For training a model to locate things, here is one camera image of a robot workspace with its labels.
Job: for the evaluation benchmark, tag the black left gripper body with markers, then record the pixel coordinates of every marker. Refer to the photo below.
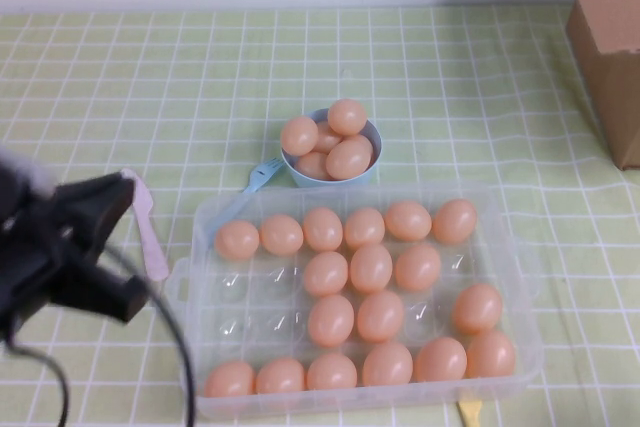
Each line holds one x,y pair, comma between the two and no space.
65,227

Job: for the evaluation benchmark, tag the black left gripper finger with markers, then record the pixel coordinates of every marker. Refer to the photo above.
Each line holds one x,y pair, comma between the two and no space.
112,187
112,219

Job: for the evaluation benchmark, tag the black and gray left arm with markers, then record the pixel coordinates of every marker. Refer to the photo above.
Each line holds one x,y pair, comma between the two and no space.
15,247

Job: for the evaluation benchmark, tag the clear plastic egg box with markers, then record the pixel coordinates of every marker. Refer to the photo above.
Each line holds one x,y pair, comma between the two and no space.
520,297

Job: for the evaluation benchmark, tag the brown cardboard box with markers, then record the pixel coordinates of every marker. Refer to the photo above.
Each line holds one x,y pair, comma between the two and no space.
610,72

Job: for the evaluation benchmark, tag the blue plastic fork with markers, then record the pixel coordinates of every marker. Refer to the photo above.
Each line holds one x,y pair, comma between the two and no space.
260,178

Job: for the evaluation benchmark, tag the light blue bowl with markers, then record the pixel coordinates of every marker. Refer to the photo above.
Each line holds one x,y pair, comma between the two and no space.
375,147

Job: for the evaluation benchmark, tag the yellow plastic utensil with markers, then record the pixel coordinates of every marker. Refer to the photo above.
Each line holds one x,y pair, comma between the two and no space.
470,414

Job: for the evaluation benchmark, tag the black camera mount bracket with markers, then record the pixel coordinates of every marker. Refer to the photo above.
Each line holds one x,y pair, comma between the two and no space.
80,279

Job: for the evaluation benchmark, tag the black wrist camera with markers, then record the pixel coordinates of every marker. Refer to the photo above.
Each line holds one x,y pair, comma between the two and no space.
127,299

